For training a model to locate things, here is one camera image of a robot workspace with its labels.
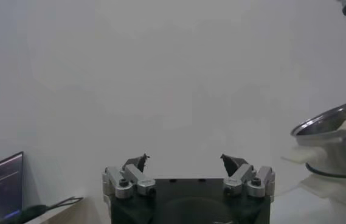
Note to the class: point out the dark screen laptop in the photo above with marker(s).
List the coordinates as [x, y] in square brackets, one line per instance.
[5, 182]

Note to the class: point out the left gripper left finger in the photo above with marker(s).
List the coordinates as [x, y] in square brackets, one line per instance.
[136, 179]

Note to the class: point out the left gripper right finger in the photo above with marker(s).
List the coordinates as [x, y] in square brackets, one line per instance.
[239, 178]

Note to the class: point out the perforated steel steamer basket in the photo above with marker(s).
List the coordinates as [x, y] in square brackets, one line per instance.
[327, 146]

